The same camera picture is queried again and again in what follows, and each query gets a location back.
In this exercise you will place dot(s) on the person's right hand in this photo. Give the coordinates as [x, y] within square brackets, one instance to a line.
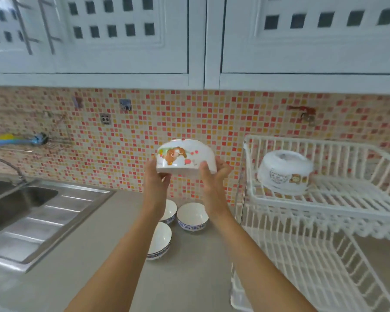
[212, 188]

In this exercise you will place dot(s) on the person's left forearm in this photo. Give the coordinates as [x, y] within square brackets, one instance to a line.
[120, 259]

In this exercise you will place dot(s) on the white bear print bowl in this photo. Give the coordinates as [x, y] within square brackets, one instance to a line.
[185, 156]
[284, 176]

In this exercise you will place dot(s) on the white blue rimmed bowl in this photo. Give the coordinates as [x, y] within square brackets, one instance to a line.
[161, 240]
[169, 211]
[192, 217]

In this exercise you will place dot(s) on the person's right thumb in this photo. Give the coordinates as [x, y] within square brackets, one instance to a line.
[205, 168]

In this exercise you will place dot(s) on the person's left thumb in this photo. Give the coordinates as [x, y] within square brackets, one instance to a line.
[153, 165]

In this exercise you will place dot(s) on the person's right forearm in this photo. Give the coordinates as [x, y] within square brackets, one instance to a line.
[256, 263]

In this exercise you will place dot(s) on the blue yellow brush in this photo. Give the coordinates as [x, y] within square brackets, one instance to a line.
[16, 139]

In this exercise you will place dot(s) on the person's left hand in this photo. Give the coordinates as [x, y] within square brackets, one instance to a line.
[156, 185]

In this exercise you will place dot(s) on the red wall hook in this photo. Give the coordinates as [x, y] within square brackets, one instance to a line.
[304, 113]

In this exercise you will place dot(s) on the white two tier dish rack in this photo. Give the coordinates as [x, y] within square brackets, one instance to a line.
[318, 220]

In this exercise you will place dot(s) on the stainless steel sink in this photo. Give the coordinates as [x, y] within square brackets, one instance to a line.
[29, 214]

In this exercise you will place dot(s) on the square metal wall hook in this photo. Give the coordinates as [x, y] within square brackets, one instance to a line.
[125, 104]
[77, 102]
[105, 119]

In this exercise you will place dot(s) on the chrome faucet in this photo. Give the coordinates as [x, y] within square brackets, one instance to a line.
[9, 168]

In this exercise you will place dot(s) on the white cabinet door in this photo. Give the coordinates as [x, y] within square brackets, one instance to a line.
[126, 32]
[312, 32]
[19, 32]

